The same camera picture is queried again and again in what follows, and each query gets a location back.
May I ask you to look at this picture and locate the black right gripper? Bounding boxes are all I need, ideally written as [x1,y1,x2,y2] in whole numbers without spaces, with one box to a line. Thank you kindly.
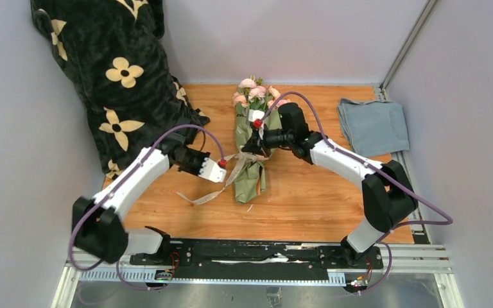
[242,124,294,158]

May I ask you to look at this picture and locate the cream ribbon strap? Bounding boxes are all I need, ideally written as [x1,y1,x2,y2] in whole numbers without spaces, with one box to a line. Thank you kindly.
[176,152,268,207]

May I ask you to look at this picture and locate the peach green wrapping paper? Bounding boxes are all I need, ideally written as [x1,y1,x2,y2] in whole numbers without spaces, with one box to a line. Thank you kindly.
[234,112,268,204]

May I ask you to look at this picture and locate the pink fake flower bunch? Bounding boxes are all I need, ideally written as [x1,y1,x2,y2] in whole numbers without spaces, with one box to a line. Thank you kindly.
[232,76,291,117]

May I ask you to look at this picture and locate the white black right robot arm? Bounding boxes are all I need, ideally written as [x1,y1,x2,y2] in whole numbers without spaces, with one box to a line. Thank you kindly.
[241,103,419,268]

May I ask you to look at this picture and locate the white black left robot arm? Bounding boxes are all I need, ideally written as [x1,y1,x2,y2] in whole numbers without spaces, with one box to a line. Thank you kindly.
[68,133,226,265]

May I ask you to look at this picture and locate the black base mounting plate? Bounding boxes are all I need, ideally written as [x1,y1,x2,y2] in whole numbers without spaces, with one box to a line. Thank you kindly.
[130,239,383,282]

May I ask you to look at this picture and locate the light blue denim cloth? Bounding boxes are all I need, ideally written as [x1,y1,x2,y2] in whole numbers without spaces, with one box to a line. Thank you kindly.
[337,98,410,157]

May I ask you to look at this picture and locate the black floral plush blanket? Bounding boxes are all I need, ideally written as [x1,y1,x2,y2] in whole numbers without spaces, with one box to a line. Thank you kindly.
[30,0,209,179]

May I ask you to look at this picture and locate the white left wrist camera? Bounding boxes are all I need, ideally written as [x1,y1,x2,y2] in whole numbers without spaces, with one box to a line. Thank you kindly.
[198,158,227,183]

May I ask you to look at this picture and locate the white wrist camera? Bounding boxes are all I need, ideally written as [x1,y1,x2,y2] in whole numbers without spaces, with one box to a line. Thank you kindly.
[198,158,227,183]
[248,110,265,140]

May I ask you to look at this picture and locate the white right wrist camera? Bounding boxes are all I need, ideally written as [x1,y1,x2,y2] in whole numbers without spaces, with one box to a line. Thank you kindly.
[248,110,265,140]

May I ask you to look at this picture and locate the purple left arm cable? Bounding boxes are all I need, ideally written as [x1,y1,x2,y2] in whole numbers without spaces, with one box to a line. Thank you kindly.
[67,124,229,294]

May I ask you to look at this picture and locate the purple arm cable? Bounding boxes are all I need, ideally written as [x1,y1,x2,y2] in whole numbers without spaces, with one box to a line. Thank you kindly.
[67,124,229,294]
[252,91,454,295]

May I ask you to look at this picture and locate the aluminium frame rails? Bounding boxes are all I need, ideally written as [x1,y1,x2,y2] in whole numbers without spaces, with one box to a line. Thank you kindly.
[77,107,451,296]

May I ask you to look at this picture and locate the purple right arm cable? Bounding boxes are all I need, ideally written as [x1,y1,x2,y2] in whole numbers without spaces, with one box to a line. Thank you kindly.
[252,91,454,295]

